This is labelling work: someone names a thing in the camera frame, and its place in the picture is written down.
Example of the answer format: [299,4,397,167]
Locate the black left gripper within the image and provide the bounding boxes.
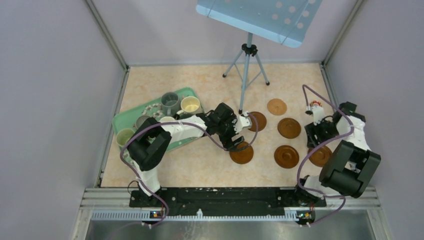
[216,114,245,151]

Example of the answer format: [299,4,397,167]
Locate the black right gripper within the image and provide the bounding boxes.
[304,117,340,149]

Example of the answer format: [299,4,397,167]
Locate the dark brown wooden coaster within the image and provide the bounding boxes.
[229,141,254,165]

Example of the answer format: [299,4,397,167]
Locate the light tan wooden coaster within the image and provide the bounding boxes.
[267,98,288,116]

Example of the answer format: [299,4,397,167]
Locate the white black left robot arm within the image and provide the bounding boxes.
[124,102,253,207]

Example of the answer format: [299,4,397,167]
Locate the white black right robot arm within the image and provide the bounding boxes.
[293,101,381,206]

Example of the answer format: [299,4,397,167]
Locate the cream cup with yellow inside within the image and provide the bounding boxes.
[176,96,203,115]

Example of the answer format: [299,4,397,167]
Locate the white and black cup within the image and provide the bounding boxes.
[159,116,176,123]

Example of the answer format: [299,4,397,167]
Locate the grey cup on tray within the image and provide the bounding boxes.
[160,92,182,117]

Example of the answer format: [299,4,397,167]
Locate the metallic grey cup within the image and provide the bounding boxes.
[135,115,150,129]

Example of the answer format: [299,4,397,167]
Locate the pale green cup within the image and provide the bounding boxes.
[115,128,135,148]

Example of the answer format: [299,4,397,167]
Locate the small red toy packet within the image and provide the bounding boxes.
[310,100,323,107]

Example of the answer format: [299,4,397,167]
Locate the green floral serving tray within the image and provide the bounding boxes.
[112,87,200,152]

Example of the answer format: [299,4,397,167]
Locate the blue music stand with tripod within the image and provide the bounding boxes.
[196,0,322,114]

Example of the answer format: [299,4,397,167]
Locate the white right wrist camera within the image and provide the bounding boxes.
[305,105,327,126]

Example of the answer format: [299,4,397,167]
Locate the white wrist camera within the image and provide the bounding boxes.
[305,105,327,126]
[234,111,252,134]

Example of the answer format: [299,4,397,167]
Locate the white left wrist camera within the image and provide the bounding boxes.
[234,111,252,134]

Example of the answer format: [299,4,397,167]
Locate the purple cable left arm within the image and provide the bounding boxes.
[119,112,260,229]

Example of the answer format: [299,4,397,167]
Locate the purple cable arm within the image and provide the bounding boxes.
[119,112,260,229]
[296,84,355,228]

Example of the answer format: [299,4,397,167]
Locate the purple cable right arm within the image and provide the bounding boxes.
[296,84,355,228]

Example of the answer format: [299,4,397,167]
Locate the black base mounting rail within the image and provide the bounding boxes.
[129,187,327,217]

